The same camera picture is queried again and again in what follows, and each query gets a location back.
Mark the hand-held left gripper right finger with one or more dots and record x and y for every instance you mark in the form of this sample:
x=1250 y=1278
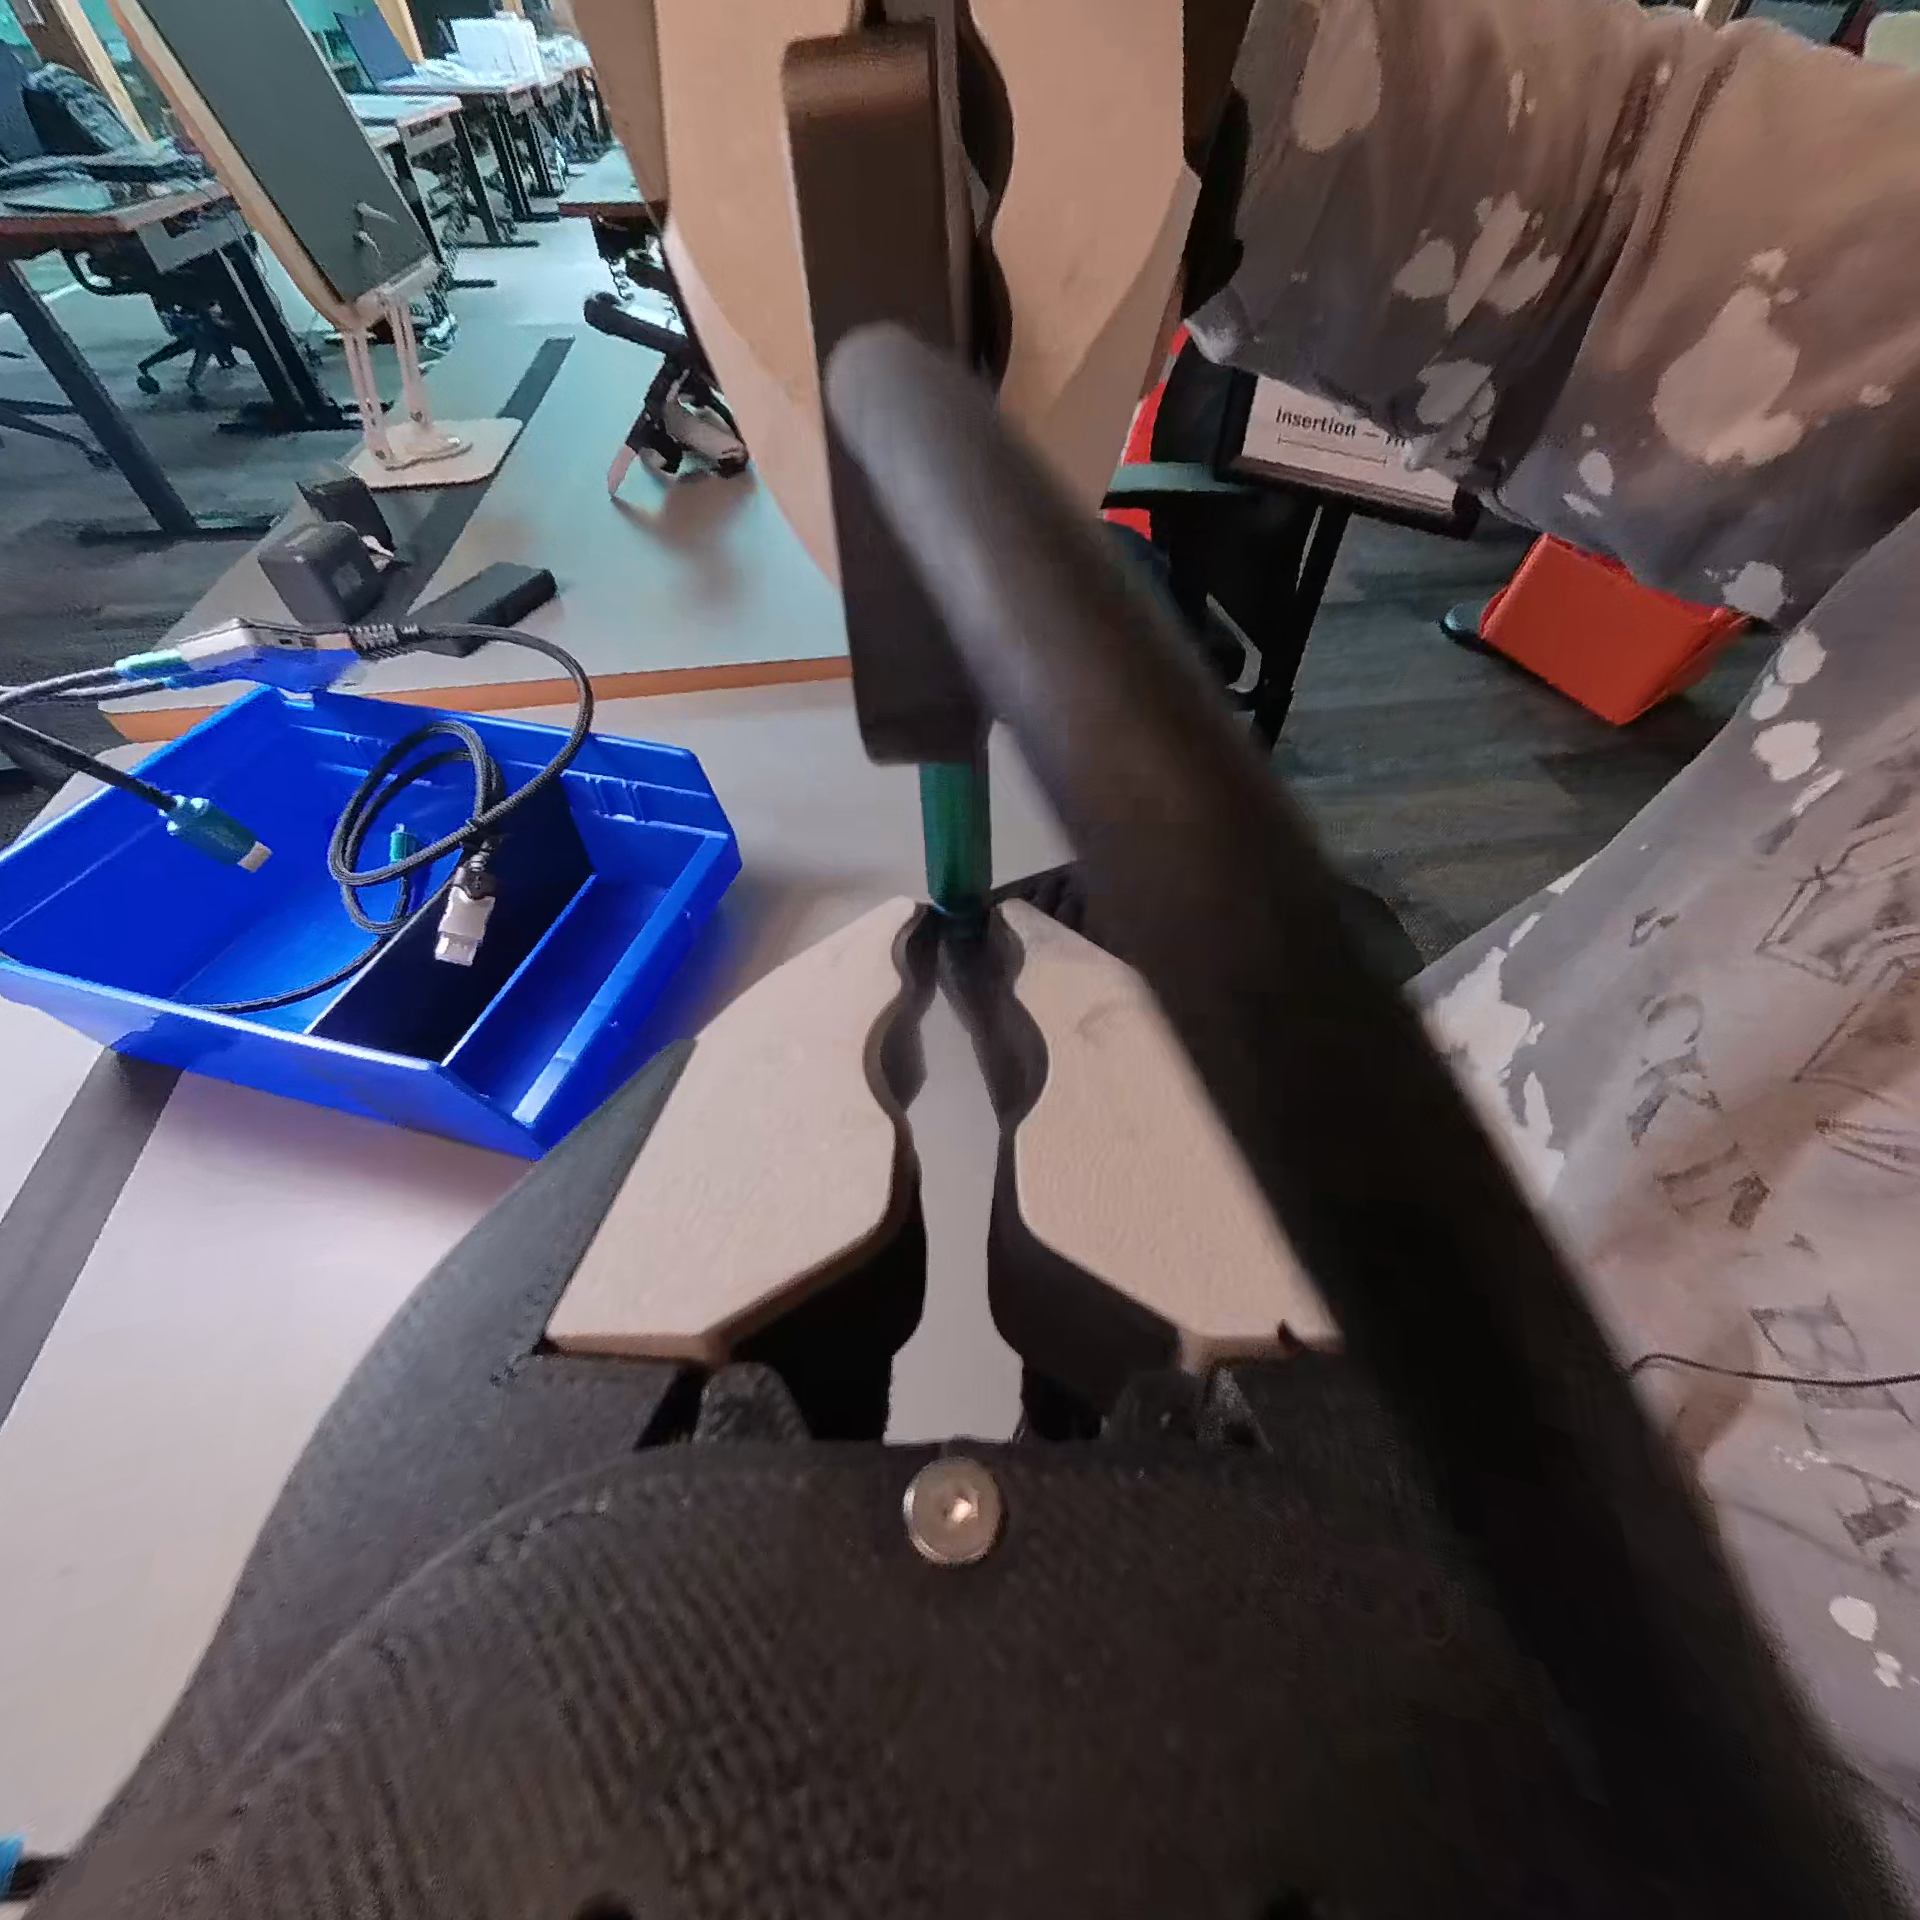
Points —
x=1155 y=1172

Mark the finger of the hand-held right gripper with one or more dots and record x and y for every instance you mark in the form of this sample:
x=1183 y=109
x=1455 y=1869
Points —
x=734 y=225
x=1095 y=225

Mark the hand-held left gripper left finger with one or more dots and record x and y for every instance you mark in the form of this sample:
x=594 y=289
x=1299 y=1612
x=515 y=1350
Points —
x=721 y=1172

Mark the black hdmi adapter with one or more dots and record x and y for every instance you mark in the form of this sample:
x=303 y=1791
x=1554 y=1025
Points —
x=868 y=181

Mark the blue storage bin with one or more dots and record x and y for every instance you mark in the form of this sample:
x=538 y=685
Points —
x=148 y=931

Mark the person's right forearm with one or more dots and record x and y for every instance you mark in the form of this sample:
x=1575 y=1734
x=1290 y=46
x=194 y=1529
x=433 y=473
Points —
x=1575 y=225

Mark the black framed text sign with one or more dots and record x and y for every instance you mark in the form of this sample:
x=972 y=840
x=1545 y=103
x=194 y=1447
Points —
x=1348 y=451

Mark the black power bank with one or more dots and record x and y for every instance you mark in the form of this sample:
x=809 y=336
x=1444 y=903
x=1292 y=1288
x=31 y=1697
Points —
x=494 y=596

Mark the black power adapter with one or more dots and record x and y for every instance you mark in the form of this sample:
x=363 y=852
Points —
x=322 y=579

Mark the wooden desk black legs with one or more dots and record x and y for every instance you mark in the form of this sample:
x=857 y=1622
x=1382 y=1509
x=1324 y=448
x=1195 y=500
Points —
x=90 y=211

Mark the black office chair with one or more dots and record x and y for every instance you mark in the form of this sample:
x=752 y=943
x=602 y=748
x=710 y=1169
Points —
x=90 y=113

